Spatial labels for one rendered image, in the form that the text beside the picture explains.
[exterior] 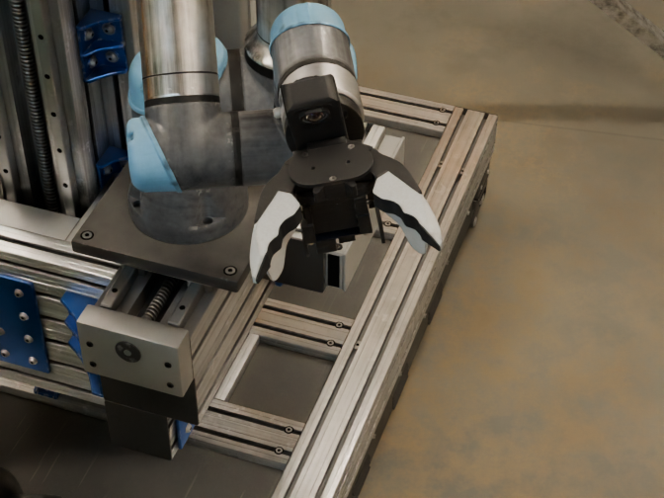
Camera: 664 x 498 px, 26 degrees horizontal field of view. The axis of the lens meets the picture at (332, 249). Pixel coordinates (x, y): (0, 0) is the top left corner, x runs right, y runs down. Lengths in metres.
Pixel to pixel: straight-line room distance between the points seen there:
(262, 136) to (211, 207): 0.37
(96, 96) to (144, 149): 0.55
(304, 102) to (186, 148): 0.26
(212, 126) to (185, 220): 0.36
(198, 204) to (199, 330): 0.16
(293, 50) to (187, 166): 0.16
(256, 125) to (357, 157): 0.21
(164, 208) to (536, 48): 1.92
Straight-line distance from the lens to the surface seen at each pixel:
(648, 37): 3.24
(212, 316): 1.81
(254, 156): 1.40
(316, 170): 1.21
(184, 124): 1.40
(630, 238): 3.05
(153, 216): 1.77
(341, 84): 1.29
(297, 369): 2.44
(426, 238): 1.15
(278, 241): 1.17
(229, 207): 1.77
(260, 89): 1.67
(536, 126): 3.30
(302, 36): 1.35
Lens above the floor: 2.02
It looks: 43 degrees down
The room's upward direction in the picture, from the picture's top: straight up
